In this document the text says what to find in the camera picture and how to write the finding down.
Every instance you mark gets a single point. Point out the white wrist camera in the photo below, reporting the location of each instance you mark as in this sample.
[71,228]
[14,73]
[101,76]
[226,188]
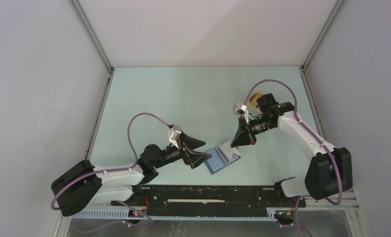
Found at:
[241,110]
[174,134]

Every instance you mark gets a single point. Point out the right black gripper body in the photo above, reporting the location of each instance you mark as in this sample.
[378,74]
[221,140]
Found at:
[254,127]

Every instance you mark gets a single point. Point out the white card with stripe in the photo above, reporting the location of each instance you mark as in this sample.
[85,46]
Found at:
[228,151]

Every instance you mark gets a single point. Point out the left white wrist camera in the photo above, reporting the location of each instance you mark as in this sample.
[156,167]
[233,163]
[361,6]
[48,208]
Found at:
[174,134]

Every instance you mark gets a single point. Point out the beige oval tray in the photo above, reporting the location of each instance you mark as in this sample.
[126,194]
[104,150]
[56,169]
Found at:
[253,101]

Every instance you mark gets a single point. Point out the grey card with black stripe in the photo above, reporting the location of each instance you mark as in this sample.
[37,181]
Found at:
[226,161]

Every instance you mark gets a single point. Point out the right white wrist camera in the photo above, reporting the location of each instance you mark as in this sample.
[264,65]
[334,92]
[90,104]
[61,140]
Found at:
[241,110]

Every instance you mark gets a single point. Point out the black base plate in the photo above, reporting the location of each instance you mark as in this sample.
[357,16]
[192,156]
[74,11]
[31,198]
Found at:
[210,201]

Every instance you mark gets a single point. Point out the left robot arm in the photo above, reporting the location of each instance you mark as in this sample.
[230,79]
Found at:
[85,184]

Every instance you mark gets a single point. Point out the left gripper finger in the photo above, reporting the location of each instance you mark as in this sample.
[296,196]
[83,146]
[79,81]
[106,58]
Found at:
[195,159]
[191,142]

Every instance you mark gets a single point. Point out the blue card holder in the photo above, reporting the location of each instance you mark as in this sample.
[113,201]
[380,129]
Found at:
[215,163]

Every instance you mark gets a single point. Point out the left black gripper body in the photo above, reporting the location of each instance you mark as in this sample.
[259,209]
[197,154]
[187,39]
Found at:
[181,146]

